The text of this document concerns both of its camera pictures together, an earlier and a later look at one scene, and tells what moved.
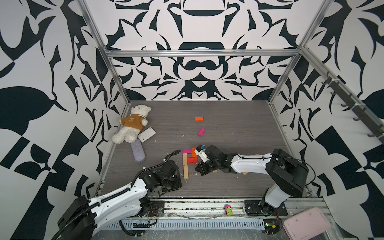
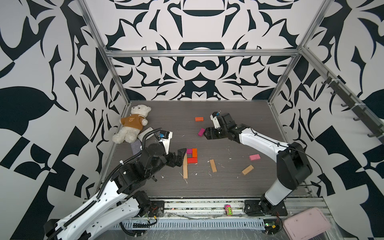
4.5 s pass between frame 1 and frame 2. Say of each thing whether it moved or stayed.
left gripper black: moved
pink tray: stayed
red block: stayed
